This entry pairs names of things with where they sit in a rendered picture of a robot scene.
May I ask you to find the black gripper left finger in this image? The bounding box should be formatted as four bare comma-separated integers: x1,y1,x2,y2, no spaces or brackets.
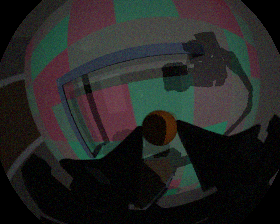
59,125,143,205

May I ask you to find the clear low glass wall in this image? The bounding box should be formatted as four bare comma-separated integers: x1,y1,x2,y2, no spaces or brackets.
63,53,199,157

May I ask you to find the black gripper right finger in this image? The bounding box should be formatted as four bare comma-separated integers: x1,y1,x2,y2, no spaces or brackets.
176,120,261,193

